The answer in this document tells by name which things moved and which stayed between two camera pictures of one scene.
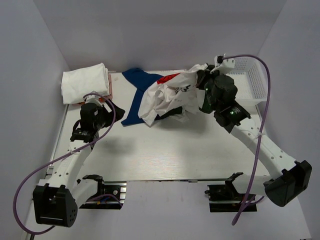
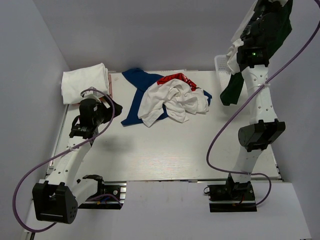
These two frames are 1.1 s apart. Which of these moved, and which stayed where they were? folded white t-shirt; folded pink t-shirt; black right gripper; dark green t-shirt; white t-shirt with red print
Moved: black right gripper; dark green t-shirt; white t-shirt with red print
Stayed: folded white t-shirt; folded pink t-shirt
